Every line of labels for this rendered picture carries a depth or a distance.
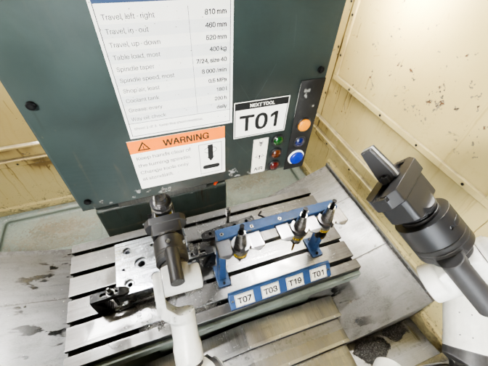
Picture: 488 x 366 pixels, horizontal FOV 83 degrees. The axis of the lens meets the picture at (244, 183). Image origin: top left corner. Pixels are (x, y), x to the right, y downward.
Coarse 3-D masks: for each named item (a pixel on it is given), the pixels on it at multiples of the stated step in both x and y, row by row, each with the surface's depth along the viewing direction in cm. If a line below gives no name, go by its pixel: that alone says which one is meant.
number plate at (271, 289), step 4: (268, 284) 110; (272, 284) 110; (276, 284) 110; (264, 288) 109; (268, 288) 110; (272, 288) 110; (276, 288) 111; (264, 292) 109; (268, 292) 110; (272, 292) 110; (276, 292) 111; (264, 296) 109; (268, 296) 110
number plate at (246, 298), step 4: (244, 292) 107; (248, 292) 107; (252, 292) 108; (236, 296) 106; (240, 296) 106; (244, 296) 107; (248, 296) 107; (252, 296) 108; (236, 300) 106; (240, 300) 107; (244, 300) 107; (248, 300) 108; (252, 300) 108; (236, 304) 106; (240, 304) 107; (244, 304) 107
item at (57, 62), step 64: (0, 0) 26; (64, 0) 28; (256, 0) 34; (320, 0) 36; (0, 64) 30; (64, 64) 32; (256, 64) 40; (320, 64) 43; (64, 128) 37; (128, 192) 49
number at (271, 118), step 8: (256, 112) 46; (264, 112) 46; (272, 112) 47; (280, 112) 47; (256, 120) 47; (264, 120) 47; (272, 120) 48; (280, 120) 49; (256, 128) 48; (264, 128) 49; (272, 128) 49
